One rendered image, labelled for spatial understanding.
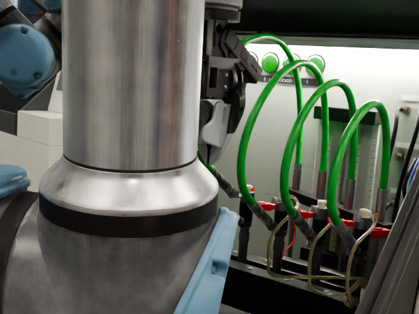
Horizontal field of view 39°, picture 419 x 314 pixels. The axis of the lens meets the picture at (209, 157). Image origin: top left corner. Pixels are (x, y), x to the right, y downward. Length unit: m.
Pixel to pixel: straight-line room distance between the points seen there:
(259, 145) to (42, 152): 2.65
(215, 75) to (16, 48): 0.25
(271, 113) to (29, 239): 1.11
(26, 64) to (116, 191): 0.42
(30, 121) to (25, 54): 3.39
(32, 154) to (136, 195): 3.77
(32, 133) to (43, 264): 3.72
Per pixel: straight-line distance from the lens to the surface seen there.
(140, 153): 0.34
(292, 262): 1.17
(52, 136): 3.88
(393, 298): 0.92
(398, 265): 0.93
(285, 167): 0.93
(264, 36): 1.14
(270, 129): 1.45
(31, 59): 0.74
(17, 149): 4.32
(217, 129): 0.80
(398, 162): 1.31
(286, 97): 1.42
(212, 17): 0.78
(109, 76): 0.33
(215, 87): 0.77
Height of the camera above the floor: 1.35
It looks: 8 degrees down
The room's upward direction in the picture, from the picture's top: 4 degrees clockwise
